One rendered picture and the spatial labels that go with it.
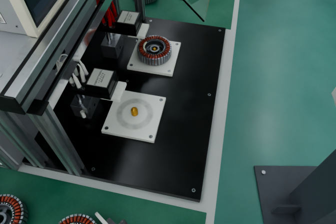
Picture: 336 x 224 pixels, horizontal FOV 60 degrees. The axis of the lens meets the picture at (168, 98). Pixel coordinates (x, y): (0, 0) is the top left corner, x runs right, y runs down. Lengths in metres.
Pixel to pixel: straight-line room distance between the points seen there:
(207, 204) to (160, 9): 0.78
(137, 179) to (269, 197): 0.97
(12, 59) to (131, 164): 0.39
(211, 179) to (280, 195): 0.88
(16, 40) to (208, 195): 0.55
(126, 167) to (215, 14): 0.71
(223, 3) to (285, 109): 0.90
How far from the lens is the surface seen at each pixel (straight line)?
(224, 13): 1.22
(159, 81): 0.92
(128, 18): 0.91
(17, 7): 0.56
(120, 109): 0.85
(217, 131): 0.85
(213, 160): 0.81
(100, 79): 0.75
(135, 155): 0.79
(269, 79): 2.04
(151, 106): 0.85
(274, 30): 2.41
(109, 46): 0.97
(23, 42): 0.59
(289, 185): 1.67
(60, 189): 0.82
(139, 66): 0.95
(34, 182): 0.85
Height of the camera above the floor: 1.48
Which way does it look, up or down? 54 degrees down
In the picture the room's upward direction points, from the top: straight up
